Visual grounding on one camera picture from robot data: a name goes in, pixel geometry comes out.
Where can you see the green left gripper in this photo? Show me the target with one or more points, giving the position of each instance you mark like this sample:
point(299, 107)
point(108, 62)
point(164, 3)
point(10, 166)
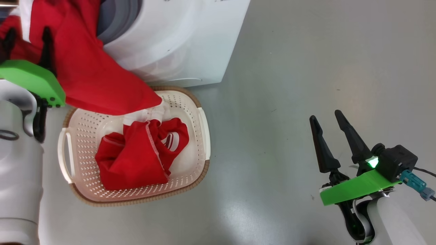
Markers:
point(34, 80)

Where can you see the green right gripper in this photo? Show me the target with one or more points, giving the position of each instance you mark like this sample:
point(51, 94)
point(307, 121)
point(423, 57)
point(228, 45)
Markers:
point(354, 189)

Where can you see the red garment with white band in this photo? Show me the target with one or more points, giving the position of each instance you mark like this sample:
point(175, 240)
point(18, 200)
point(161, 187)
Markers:
point(92, 75)

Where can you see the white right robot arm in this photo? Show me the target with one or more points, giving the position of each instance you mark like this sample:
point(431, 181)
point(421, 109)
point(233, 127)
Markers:
point(395, 221)

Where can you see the grey rubber door seal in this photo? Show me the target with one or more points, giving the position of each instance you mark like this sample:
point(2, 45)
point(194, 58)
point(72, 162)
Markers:
point(117, 20)

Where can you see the cream perforated laundry basket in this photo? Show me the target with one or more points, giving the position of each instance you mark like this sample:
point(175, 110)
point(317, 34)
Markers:
point(190, 160)

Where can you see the white front-load washing machine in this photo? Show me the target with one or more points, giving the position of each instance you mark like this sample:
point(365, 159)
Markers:
point(184, 44)

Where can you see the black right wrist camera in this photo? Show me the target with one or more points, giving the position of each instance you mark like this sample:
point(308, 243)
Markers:
point(396, 161)

